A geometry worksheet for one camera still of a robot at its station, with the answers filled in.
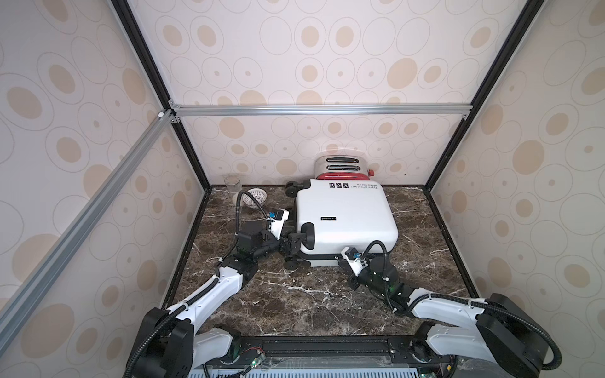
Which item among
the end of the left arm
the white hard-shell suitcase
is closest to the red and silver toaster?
the white hard-shell suitcase

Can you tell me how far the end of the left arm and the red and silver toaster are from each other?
374 millimetres

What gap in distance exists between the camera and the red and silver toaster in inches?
40.8

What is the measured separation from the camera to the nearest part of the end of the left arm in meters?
0.62

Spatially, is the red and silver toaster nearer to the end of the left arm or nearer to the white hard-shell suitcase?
the white hard-shell suitcase

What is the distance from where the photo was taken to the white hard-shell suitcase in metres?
0.79

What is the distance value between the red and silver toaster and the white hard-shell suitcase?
2.0 inches

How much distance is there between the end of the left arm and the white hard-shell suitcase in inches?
2.6
